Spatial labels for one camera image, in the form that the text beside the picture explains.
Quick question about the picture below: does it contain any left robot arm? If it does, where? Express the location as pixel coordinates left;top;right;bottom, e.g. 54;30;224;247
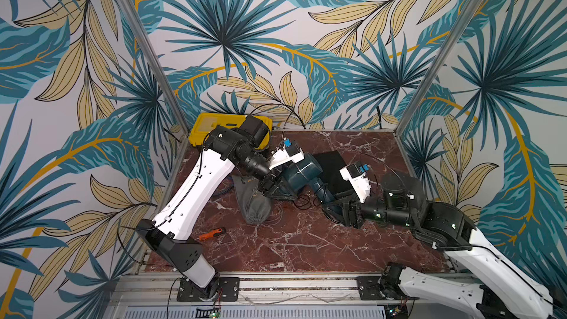
135;116;271;298

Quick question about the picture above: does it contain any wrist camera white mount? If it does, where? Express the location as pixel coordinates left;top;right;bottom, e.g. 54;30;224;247
340;162;372;203
269;138;304;170

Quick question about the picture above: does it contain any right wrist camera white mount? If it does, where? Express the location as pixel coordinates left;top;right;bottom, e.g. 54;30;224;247
340;162;372;203

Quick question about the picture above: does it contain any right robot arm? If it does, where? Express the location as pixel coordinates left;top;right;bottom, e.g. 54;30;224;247
324;165;554;318

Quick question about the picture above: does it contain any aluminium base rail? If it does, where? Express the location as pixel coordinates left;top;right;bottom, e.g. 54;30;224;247
101;269;470;319

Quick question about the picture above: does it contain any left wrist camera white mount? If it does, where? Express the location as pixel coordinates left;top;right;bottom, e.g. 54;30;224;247
269;138;304;170

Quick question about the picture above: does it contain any black hair dryer bag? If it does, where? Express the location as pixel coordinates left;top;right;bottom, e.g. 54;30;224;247
267;180;298;202

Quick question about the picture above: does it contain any grey fabric drawstring pouch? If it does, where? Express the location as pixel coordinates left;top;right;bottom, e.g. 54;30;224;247
232;175;273;225

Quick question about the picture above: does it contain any orange handled screwdriver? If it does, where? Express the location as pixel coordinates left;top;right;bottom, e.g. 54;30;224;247
189;227;227;243

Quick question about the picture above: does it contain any yellow and black toolbox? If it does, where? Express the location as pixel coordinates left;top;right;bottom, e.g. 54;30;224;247
188;113;273;151

